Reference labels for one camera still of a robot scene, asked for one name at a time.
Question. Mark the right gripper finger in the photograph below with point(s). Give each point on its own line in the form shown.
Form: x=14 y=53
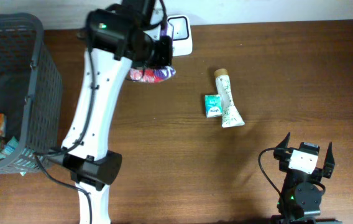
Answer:
x=284 y=143
x=329 y=162

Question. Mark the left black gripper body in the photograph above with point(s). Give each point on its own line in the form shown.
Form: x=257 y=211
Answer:
x=153 y=51

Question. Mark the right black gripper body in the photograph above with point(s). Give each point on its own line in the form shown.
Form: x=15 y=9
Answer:
x=293 y=175

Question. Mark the red floral tissue pack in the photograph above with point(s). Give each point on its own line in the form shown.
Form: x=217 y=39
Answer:
x=151 y=75

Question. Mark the white floral tube gold cap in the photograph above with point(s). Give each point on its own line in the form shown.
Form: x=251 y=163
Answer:
x=230 y=115

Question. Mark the small teal tissue pack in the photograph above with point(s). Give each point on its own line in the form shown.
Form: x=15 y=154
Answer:
x=213 y=106

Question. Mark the teal wet wipes pack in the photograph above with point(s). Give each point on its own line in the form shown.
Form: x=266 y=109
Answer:
x=9 y=148

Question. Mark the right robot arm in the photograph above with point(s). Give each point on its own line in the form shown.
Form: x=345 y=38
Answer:
x=302 y=190

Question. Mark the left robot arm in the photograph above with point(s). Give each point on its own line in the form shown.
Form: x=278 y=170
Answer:
x=122 y=43

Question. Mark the white barcode scanner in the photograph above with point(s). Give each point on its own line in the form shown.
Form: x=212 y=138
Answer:
x=182 y=37

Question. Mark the grey plastic mesh basket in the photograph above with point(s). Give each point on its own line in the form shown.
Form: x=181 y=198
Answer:
x=30 y=91

